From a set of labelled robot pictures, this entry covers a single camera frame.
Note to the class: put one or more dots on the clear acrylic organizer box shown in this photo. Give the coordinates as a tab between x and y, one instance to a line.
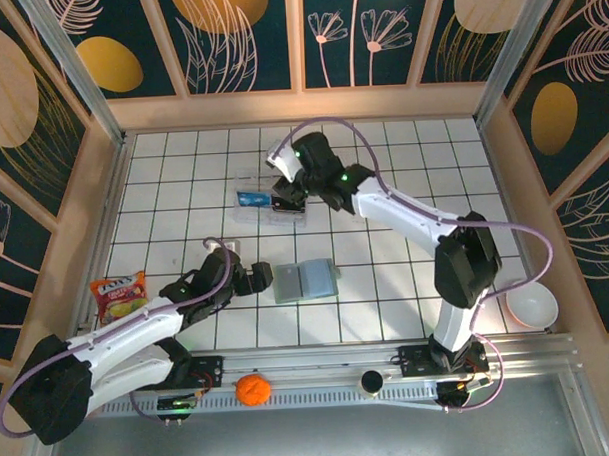
251	215

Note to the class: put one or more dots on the white bowl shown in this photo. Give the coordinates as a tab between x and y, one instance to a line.
531	302

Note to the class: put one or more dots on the black round knob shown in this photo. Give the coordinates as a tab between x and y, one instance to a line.
372	383

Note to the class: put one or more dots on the grey-green cloth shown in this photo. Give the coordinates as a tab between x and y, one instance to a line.
319	280

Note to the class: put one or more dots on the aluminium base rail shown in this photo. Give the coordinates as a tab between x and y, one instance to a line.
309	355

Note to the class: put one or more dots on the orange ball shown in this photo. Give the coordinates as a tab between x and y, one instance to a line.
252	390

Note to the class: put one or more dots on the aluminium corner post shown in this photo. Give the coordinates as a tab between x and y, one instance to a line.
79	76
511	55

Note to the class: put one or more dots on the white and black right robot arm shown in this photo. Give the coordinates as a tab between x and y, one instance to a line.
404	214

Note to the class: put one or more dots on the grey card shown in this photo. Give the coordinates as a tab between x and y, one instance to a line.
290	282

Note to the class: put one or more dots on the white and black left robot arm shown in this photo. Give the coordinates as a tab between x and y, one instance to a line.
123	339

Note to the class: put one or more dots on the orange candy bag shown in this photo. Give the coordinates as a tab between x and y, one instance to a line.
118	297

